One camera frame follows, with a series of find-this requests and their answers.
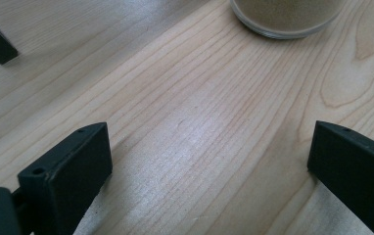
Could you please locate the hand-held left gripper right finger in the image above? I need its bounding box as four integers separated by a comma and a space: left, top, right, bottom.
306, 120, 374, 235

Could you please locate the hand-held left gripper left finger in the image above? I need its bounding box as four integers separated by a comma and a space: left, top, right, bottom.
12, 121, 114, 235

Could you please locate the glass jar with brown powder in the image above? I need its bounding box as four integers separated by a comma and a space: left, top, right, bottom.
229, 0, 348, 40

